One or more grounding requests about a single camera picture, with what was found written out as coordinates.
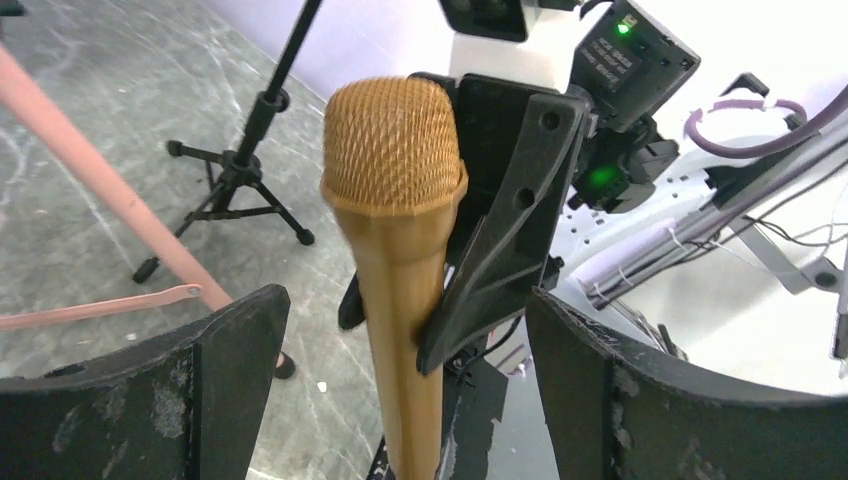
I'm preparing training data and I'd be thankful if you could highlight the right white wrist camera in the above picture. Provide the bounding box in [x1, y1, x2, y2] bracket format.
[440, 0, 581, 93]

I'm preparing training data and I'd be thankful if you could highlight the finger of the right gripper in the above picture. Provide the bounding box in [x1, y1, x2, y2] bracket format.
[416, 93, 590, 374]
[336, 74, 519, 332]

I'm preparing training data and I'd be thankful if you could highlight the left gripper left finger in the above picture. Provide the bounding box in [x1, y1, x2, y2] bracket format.
[1, 284, 290, 480]

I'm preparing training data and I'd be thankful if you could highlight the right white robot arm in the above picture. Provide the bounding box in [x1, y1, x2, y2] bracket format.
[416, 1, 765, 372]

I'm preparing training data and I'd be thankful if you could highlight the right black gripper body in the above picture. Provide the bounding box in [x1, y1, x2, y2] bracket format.
[561, 0, 701, 213]

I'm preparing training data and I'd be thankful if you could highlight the pink music stand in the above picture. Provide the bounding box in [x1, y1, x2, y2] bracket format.
[1, 46, 233, 329]

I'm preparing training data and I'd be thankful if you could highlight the aluminium frame rail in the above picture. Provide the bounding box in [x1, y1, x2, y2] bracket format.
[582, 112, 848, 362]

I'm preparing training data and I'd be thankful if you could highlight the black microphone stand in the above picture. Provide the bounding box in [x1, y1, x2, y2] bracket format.
[166, 0, 322, 246]

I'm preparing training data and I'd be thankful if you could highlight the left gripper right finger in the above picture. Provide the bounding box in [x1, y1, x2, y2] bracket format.
[525, 289, 847, 479]

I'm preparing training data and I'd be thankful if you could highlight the gold microphone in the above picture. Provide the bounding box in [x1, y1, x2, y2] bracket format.
[321, 77, 468, 479]

